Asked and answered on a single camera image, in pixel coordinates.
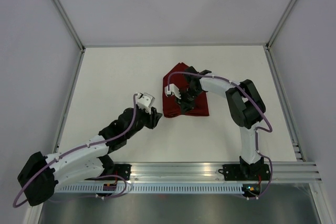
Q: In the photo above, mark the dark red cloth napkin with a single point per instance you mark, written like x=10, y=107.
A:
x=170, y=108

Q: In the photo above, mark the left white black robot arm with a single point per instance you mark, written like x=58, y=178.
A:
x=42, y=175

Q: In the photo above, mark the right aluminium frame post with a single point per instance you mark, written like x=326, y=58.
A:
x=285, y=15

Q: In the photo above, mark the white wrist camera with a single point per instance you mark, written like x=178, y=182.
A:
x=172, y=90
x=144, y=102

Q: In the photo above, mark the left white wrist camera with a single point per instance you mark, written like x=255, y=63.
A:
x=144, y=102

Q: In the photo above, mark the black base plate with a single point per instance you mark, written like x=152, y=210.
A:
x=122, y=170
x=237, y=172

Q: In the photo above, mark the aluminium front rail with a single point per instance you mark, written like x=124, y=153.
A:
x=207, y=172

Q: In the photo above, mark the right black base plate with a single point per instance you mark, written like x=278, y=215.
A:
x=237, y=172

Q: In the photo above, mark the white slotted cable duct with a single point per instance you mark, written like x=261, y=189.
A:
x=152, y=188

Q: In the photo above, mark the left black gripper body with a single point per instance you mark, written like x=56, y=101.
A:
x=145, y=119

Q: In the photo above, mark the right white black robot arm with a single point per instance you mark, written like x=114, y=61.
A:
x=246, y=108

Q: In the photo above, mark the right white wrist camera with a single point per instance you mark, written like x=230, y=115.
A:
x=172, y=90

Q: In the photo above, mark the aluminium frame post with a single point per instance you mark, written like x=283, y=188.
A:
x=68, y=24
x=285, y=15

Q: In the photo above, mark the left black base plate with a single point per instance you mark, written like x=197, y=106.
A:
x=122, y=170

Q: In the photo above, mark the left aluminium frame post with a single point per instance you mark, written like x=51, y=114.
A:
x=68, y=24

